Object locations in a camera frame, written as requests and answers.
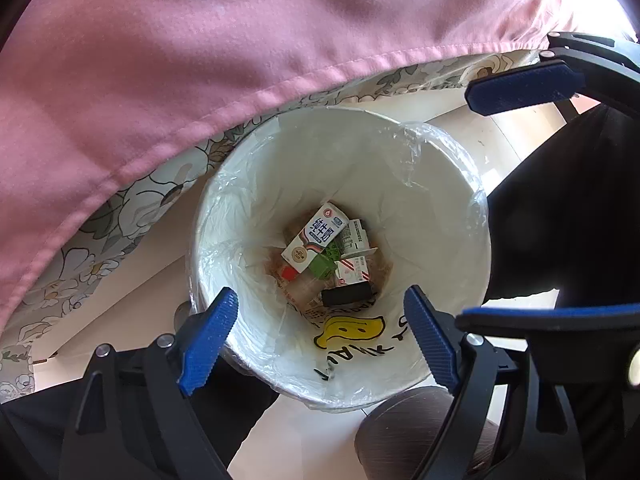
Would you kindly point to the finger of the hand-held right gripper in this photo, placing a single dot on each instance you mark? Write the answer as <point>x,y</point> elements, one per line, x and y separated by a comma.
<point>575,327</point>
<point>525,87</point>

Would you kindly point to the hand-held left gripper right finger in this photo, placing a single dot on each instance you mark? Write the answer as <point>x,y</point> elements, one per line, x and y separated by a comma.
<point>432,340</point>

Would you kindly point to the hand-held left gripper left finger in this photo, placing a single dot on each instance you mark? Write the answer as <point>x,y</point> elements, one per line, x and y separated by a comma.
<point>207,345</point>

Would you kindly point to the black small box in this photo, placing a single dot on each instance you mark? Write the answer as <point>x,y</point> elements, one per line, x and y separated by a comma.
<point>345,295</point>

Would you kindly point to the white red-striped medicine box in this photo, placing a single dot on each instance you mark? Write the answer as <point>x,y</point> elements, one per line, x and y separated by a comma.
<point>352,270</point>

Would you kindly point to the red block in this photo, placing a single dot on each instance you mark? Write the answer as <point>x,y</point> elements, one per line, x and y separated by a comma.
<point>288,272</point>

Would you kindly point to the green plastic piece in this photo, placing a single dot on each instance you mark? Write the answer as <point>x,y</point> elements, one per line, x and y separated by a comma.
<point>322,265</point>

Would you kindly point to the white round bin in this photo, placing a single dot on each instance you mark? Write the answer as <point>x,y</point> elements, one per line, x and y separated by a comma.
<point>400,200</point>

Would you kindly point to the white blue milk carton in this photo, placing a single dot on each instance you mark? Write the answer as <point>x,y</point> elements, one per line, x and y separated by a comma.
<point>315,237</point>

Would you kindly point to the brown knitted slipper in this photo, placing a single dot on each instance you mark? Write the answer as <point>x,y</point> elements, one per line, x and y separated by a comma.
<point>410,435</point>

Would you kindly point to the clear plastic bin liner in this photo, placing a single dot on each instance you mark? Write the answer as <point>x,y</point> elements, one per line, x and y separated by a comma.
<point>430,150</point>

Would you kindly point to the grey floral bed sheet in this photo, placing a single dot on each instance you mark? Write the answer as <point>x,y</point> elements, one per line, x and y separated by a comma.
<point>125,210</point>

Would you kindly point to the pink floral blanket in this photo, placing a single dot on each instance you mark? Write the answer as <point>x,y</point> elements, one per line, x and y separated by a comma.
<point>200,60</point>

